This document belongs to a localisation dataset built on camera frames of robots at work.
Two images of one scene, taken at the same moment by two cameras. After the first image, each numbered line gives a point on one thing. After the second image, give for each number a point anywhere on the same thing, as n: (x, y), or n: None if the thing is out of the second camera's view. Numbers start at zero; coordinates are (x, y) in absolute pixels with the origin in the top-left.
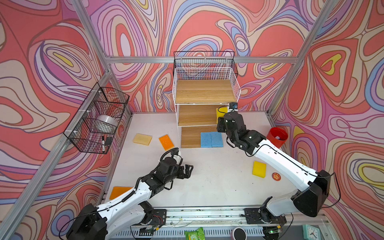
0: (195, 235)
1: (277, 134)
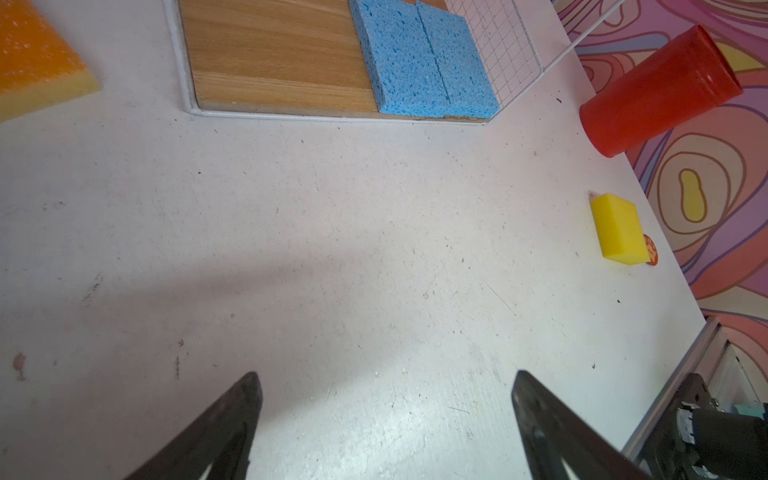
0: None
1: (688, 75)
